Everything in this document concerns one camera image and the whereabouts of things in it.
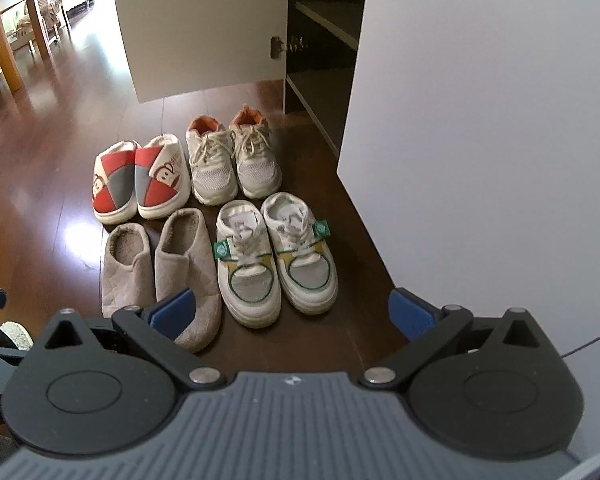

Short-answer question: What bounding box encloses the beige quilted slipper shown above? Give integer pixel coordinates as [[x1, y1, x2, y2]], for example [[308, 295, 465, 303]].
[[155, 208, 222, 352], [100, 223, 156, 318]]

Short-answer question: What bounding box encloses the white green sneaker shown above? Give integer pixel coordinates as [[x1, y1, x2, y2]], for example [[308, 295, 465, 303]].
[[261, 192, 338, 315], [213, 200, 282, 330]]

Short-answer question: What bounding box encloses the red grey cartoon slipper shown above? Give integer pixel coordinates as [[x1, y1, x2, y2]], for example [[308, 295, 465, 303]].
[[134, 133, 192, 220], [92, 141, 140, 226]]

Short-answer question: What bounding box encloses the white orange mesh sneaker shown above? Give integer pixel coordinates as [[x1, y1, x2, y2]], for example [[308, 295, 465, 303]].
[[230, 105, 283, 200], [186, 115, 238, 206]]

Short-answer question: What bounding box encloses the white cabinet door right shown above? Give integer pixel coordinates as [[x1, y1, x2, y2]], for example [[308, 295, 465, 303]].
[[338, 0, 600, 458]]

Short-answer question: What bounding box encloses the white cabinet door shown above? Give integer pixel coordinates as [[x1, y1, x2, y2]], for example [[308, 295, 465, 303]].
[[114, 0, 288, 102], [338, 0, 600, 458]]

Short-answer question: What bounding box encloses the wooden dining table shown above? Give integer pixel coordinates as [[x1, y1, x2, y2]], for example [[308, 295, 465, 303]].
[[0, 0, 50, 93]]

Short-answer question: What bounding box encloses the wooden chair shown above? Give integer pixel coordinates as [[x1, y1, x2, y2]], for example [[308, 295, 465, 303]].
[[12, 0, 69, 52]]

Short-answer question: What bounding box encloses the white cabinet door left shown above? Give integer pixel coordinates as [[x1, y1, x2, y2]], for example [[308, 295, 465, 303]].
[[114, 0, 288, 102]]

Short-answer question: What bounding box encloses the thin black cable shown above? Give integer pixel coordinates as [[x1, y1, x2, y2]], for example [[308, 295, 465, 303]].
[[561, 323, 600, 360]]

